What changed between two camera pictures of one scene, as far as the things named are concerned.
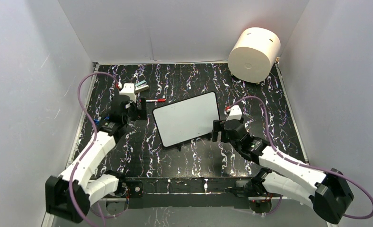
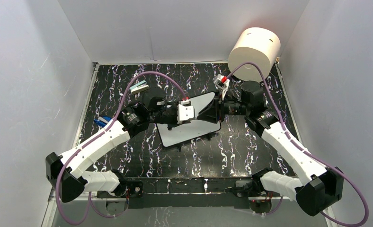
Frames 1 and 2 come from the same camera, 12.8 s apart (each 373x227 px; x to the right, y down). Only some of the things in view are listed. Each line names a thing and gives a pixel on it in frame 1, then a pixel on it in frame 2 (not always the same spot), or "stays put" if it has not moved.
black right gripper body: x=237 y=146 to x=232 y=107
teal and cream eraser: x=141 y=86 stays put
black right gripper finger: x=215 y=134 to x=209 y=113
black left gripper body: x=127 y=118 to x=165 y=116
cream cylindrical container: x=255 y=53 stays put
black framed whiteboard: x=187 y=119 stays put
